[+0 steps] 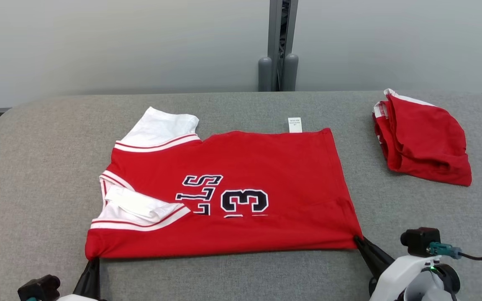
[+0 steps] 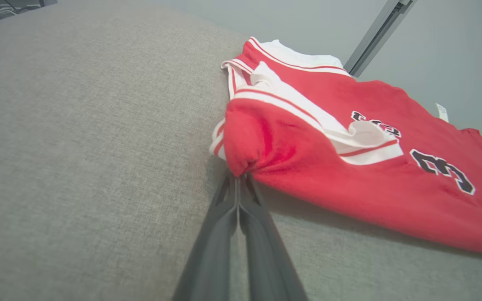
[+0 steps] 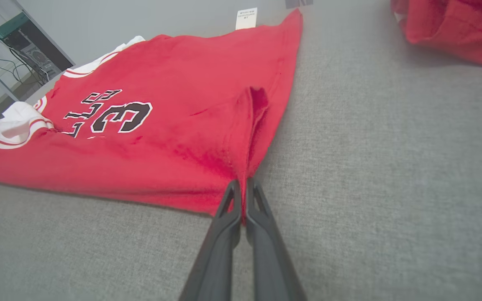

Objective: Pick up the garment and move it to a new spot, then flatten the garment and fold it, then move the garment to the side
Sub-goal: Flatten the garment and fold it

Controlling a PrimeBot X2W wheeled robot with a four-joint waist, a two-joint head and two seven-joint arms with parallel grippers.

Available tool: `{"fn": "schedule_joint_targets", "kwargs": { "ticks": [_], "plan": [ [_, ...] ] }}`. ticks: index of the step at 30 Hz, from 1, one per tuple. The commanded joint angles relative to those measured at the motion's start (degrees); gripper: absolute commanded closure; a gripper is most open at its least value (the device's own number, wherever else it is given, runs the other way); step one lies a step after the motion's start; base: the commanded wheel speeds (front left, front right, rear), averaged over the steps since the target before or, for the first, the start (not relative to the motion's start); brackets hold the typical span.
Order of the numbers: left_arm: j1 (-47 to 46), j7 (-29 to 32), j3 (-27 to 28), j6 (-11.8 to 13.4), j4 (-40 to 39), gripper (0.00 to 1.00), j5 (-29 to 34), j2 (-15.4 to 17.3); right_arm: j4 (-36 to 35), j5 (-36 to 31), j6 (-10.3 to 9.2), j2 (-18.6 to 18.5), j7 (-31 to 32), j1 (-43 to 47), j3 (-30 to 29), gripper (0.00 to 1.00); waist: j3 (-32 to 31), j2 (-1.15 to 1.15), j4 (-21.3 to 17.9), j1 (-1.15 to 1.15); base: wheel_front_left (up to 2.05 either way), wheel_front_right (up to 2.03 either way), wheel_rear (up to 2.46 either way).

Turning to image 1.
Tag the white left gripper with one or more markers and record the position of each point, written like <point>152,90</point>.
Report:
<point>78,298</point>

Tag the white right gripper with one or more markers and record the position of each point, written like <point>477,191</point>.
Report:
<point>396,278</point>

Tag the red shorts white stripe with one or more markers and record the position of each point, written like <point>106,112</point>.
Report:
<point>425,142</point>

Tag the red basketball jersey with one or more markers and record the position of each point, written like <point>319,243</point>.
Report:
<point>266,167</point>

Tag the grey padded cylinder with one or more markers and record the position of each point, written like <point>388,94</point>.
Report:
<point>291,73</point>

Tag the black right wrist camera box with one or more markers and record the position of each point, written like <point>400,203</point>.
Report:
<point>419,241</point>

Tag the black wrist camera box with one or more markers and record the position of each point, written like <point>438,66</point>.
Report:
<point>419,241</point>
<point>40,288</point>

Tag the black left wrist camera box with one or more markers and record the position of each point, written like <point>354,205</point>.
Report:
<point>40,288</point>

